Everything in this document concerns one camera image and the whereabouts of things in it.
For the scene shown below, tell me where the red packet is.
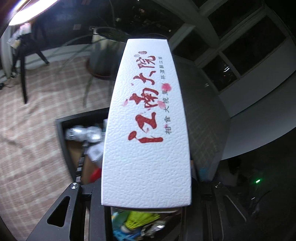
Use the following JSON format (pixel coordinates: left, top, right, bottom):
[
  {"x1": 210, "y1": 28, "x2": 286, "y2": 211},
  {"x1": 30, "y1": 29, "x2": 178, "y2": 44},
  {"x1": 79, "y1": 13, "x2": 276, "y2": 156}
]
[{"x1": 89, "y1": 168, "x2": 101, "y2": 183}]

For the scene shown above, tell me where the potted plant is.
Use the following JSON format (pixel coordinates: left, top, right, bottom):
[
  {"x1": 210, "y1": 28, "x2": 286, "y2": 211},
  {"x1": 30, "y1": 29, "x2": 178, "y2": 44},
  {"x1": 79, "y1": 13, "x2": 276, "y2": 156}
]
[{"x1": 58, "y1": 27, "x2": 130, "y2": 106}]

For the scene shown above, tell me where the black storage bin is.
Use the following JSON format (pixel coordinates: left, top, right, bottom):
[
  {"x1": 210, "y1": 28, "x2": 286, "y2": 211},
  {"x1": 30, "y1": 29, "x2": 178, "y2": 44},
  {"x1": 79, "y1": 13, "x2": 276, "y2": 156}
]
[{"x1": 56, "y1": 108, "x2": 223, "y2": 240}]

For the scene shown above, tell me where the black desk leg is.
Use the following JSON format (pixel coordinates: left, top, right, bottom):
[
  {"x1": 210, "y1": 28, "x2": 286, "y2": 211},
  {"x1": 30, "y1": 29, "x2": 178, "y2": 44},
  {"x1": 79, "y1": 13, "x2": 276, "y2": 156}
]
[{"x1": 11, "y1": 22, "x2": 49, "y2": 104}]

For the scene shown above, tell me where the white box red calligraphy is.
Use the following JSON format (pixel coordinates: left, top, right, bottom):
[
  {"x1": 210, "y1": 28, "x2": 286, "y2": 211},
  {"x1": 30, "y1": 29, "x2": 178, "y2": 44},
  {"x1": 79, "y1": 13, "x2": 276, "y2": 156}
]
[{"x1": 101, "y1": 39, "x2": 192, "y2": 209}]

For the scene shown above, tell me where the plaid table cloth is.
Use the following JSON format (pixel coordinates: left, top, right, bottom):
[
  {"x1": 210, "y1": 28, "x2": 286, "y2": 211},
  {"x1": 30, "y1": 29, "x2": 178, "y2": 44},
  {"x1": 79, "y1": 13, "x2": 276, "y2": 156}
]
[{"x1": 1, "y1": 57, "x2": 230, "y2": 240}]

